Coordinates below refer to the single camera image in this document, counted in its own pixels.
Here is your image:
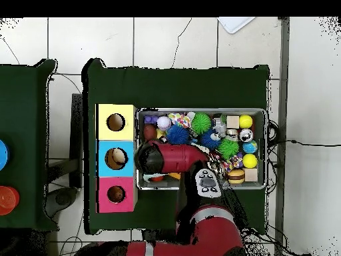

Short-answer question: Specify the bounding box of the wooden box with three holes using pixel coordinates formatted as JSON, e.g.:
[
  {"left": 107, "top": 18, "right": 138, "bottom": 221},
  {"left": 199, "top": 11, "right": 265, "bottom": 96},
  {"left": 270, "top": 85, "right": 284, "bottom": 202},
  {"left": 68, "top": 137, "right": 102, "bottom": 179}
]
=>
[{"left": 95, "top": 103, "right": 139, "bottom": 214}]

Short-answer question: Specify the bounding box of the shallow clear mesh bin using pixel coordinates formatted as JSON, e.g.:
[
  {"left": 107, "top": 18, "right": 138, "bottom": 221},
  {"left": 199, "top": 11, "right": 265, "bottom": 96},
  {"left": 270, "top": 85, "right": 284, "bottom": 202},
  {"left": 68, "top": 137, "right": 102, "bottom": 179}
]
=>
[{"left": 135, "top": 107, "right": 268, "bottom": 191}]

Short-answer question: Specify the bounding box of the blue spiky ball with eyes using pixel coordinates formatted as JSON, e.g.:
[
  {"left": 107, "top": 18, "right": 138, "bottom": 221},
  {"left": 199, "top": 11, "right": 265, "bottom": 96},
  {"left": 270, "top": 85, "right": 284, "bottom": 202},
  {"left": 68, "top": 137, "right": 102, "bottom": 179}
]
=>
[
  {"left": 166, "top": 124, "right": 190, "bottom": 145},
  {"left": 200, "top": 129, "right": 222, "bottom": 150}
]

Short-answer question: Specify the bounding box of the white baseball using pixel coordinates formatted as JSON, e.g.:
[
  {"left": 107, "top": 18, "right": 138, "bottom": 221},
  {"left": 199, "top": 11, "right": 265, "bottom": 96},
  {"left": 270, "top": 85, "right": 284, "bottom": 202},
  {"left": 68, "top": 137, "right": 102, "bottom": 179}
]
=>
[{"left": 156, "top": 115, "right": 172, "bottom": 131}]

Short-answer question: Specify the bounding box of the brown toy football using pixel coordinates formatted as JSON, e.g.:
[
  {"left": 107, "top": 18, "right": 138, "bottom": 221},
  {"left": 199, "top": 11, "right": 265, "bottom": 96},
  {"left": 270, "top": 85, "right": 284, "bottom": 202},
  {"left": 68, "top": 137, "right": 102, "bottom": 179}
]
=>
[{"left": 143, "top": 124, "right": 158, "bottom": 141}]

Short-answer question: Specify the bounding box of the green spiky ball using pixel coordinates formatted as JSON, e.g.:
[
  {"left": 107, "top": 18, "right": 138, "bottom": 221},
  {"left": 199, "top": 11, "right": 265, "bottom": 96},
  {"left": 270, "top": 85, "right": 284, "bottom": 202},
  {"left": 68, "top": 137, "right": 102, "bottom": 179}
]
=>
[
  {"left": 190, "top": 112, "right": 212, "bottom": 135},
  {"left": 217, "top": 137, "right": 240, "bottom": 160}
]

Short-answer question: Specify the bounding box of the dark green table cloth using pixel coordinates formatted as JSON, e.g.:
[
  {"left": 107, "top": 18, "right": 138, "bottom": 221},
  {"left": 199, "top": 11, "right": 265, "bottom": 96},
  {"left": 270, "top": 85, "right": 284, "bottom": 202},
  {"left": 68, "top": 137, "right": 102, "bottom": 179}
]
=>
[
  {"left": 82, "top": 58, "right": 270, "bottom": 235},
  {"left": 0, "top": 59, "right": 59, "bottom": 232}
]

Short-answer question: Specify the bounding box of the toy hamburger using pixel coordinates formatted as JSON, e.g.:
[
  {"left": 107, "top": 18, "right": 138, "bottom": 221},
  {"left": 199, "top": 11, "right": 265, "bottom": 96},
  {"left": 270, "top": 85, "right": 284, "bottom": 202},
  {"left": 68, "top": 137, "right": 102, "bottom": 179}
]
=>
[{"left": 227, "top": 168, "right": 245, "bottom": 185}]

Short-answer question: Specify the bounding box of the plain yellow ball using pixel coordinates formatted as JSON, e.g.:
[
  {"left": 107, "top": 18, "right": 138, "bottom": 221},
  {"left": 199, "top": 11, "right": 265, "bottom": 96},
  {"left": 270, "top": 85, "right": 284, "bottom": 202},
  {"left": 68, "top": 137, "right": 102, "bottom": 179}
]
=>
[{"left": 238, "top": 113, "right": 254, "bottom": 129}]

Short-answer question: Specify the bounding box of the black upright panel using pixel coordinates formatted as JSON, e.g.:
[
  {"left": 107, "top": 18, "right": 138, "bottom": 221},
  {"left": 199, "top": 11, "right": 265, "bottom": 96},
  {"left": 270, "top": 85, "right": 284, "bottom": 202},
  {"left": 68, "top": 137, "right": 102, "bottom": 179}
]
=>
[{"left": 69, "top": 93, "right": 84, "bottom": 189}]

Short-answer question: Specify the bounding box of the dark grey rounded base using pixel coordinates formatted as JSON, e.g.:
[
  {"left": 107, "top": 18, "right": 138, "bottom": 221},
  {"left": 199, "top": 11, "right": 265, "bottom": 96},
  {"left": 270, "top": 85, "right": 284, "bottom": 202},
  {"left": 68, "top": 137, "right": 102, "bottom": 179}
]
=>
[{"left": 43, "top": 186, "right": 79, "bottom": 218}]

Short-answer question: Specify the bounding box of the white board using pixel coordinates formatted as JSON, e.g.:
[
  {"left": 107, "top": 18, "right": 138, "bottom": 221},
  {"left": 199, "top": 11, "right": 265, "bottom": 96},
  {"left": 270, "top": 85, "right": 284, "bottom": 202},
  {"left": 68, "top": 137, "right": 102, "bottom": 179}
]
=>
[{"left": 216, "top": 17, "right": 256, "bottom": 35}]

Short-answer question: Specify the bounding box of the blue round disc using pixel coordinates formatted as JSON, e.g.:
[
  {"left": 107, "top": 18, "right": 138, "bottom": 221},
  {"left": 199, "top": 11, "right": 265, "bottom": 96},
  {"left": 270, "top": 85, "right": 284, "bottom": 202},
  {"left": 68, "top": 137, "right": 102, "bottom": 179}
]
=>
[{"left": 0, "top": 139, "right": 11, "bottom": 171}]

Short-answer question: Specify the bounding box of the red round disc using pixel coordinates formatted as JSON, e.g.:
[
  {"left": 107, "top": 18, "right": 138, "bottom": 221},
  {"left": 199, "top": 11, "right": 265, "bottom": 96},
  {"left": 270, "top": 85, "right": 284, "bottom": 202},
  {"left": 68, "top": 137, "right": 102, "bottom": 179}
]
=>
[{"left": 0, "top": 185, "right": 20, "bottom": 216}]

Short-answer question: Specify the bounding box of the thin black cable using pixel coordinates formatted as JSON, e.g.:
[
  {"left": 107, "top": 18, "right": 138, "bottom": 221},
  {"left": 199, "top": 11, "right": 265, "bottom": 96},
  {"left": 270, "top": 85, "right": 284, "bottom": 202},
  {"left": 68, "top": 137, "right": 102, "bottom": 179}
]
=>
[
  {"left": 266, "top": 119, "right": 341, "bottom": 171},
  {"left": 171, "top": 17, "right": 193, "bottom": 69}
]

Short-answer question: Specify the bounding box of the grey metal rail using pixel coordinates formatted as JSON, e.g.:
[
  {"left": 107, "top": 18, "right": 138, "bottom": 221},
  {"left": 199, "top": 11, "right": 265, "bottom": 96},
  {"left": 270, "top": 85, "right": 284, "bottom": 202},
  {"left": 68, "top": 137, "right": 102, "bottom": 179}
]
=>
[{"left": 274, "top": 17, "right": 290, "bottom": 256}]

